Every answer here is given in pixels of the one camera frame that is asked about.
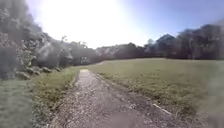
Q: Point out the grey gravel path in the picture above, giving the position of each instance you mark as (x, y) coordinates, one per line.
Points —
(95, 106)

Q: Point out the grass field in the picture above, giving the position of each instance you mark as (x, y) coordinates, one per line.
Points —
(156, 75)

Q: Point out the row of rocks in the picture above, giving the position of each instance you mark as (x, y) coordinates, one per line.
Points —
(33, 70)

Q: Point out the grass verge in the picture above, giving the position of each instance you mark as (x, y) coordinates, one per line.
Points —
(36, 95)

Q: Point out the row of trees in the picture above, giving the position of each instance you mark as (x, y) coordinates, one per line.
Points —
(126, 51)

